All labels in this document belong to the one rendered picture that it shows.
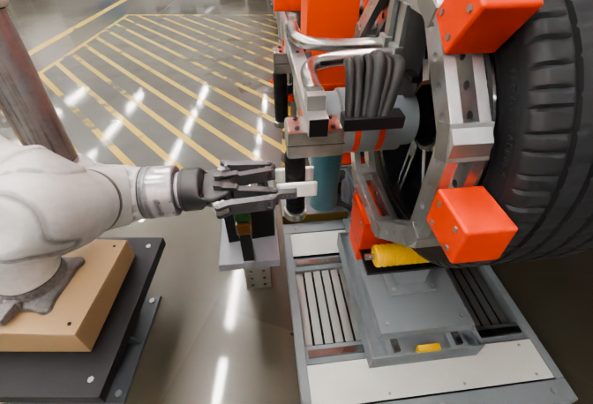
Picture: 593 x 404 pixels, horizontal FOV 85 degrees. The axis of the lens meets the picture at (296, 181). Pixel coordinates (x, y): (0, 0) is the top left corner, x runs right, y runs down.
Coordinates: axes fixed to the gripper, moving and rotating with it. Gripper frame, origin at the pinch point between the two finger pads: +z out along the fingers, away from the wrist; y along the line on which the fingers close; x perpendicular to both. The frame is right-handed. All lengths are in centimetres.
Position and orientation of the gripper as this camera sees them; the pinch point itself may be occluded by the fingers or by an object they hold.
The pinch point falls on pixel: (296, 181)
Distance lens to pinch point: 58.4
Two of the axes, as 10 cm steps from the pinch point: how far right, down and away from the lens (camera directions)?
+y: 1.1, 6.5, -7.5
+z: 9.9, -0.7, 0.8
